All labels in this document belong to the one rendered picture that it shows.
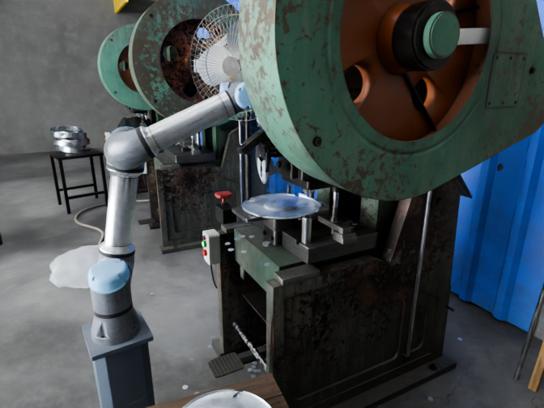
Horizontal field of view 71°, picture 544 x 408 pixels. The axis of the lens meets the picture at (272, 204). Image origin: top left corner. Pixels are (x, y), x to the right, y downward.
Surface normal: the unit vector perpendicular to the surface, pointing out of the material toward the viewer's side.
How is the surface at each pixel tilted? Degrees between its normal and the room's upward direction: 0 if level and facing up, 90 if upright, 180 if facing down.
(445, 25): 90
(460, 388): 0
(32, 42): 90
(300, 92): 90
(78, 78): 90
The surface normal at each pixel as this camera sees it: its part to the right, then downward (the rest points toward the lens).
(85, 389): 0.00, -0.95
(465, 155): 0.47, 0.28
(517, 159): -0.88, 0.15
